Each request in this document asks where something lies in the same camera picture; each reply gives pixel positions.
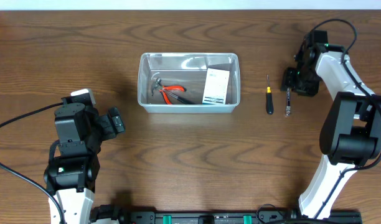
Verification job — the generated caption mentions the silver wrench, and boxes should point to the silver wrench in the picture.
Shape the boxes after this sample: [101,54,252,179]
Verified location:
[285,88,291,116]

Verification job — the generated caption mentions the black yellow screwdriver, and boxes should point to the black yellow screwdriver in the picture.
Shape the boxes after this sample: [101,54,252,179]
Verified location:
[266,75,274,115]

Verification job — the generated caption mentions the small black orange hammer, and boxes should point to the small black orange hammer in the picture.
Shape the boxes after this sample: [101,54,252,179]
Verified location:
[151,78,194,105]

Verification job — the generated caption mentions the red handled pliers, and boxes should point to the red handled pliers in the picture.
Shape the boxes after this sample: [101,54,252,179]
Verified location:
[157,85,187,105]

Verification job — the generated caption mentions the white blue cardboard box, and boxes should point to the white blue cardboard box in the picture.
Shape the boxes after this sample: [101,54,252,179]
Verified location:
[202,68,230,105]

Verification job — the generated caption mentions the clear plastic container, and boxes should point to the clear plastic container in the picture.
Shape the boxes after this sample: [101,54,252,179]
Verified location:
[138,53,240,113]

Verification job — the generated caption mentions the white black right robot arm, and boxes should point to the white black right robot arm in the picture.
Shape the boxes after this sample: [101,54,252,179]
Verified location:
[281,43,381,220]

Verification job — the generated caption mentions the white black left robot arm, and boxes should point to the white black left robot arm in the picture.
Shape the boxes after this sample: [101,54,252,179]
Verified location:
[44,93,125,223]

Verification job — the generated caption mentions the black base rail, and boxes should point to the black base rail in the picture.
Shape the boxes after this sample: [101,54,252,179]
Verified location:
[89,205,363,224]

